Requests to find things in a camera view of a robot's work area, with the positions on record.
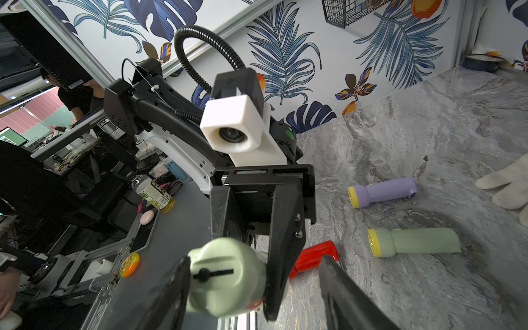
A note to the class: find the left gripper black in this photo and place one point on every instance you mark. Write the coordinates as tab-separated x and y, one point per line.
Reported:
277	199

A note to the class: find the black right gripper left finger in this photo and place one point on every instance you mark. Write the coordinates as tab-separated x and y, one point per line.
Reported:
170	298

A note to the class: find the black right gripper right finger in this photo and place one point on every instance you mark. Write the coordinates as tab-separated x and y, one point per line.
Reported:
346	305

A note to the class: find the light green flashlight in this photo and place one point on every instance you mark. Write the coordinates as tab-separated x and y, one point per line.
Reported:
387	243
228	278

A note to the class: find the purple flashlight yellow rim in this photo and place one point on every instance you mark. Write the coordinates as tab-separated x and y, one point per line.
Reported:
362	196

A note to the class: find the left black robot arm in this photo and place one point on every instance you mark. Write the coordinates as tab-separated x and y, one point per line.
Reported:
150	108

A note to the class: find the red flashlight lower left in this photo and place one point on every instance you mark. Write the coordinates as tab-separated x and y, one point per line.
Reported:
310	258

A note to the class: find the operator hand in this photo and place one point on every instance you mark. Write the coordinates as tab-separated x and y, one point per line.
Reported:
8	289

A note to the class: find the green drink bottle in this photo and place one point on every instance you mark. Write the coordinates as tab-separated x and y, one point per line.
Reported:
151	192

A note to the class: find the white work glove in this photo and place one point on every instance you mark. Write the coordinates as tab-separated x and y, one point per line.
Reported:
513	183

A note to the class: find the person in black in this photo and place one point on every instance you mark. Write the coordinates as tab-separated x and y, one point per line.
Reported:
80	100

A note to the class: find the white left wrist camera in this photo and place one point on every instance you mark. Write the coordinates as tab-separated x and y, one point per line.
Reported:
234	126

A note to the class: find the black wire basket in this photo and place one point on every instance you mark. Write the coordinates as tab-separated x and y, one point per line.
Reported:
342	13

